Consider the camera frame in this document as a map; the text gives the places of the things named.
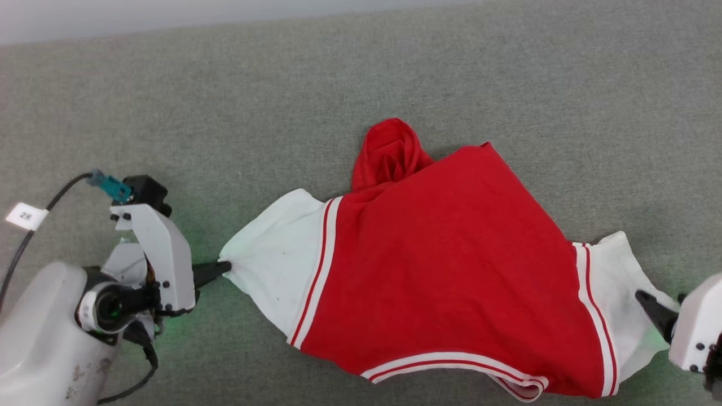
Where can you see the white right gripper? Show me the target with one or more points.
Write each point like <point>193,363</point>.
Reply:
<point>699,321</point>

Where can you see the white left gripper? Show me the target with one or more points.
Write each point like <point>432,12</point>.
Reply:
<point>169,265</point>

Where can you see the red white basketball jersey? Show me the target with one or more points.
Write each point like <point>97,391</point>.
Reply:
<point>451,254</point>

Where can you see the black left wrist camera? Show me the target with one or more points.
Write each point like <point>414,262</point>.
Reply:
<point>146,192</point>

